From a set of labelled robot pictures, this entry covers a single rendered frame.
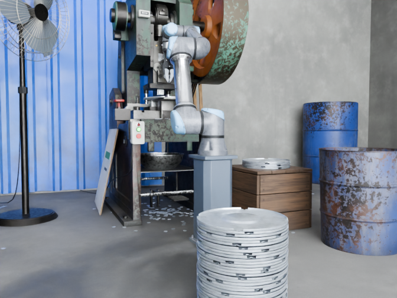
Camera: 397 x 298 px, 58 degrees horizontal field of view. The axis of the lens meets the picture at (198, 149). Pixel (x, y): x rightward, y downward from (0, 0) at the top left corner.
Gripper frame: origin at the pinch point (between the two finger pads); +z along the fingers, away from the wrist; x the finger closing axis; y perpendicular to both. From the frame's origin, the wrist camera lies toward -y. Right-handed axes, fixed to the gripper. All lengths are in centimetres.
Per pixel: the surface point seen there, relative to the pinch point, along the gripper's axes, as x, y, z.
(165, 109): 1.6, 2.6, 18.5
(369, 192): -60, -105, 60
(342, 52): -282, 135, -70
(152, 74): 7.5, 13.6, -5.7
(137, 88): 11.9, 37.5, 1.3
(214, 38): -36.5, 8.9, -32.6
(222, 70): -37.9, -1.3, -8.8
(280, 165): -50, -51, 53
